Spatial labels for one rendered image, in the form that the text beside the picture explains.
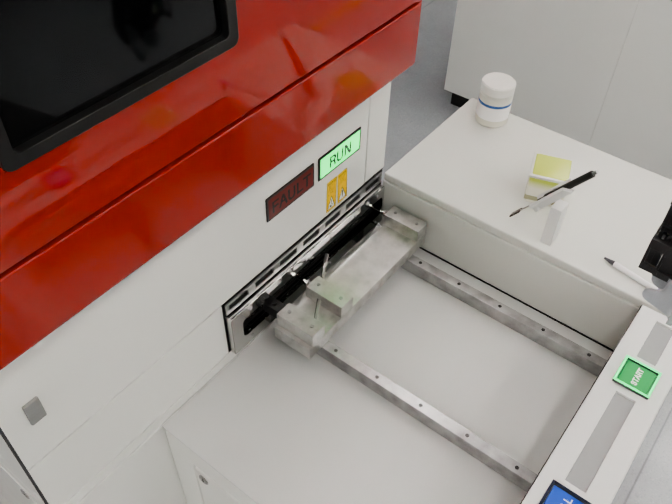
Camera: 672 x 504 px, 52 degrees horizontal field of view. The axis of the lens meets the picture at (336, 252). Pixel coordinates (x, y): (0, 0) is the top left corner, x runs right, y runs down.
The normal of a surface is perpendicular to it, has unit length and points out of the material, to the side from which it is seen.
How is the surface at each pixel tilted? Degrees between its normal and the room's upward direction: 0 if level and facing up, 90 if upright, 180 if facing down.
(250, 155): 90
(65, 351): 90
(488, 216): 0
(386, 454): 0
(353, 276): 0
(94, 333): 90
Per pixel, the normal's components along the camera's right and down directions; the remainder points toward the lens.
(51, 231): 0.79, 0.45
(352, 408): 0.02, -0.70
